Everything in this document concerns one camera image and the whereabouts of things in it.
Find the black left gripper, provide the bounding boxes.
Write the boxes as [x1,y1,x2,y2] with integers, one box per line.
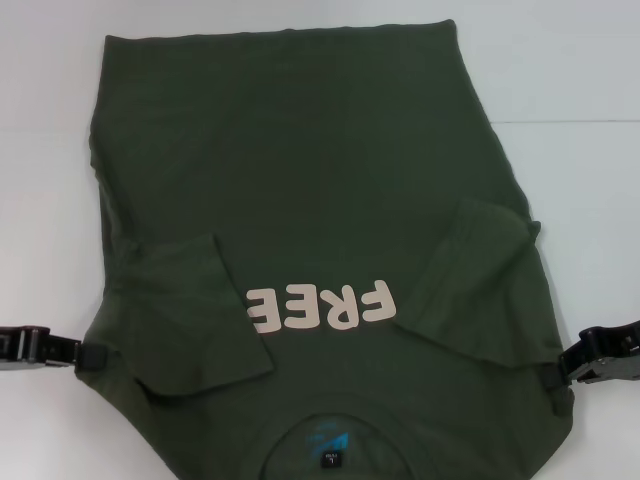
[0,324,109,374]

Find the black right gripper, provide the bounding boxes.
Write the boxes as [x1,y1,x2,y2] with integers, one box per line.
[541,313,640,392]

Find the dark green FREE t-shirt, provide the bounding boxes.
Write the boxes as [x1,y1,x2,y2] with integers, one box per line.
[73,18,577,480]

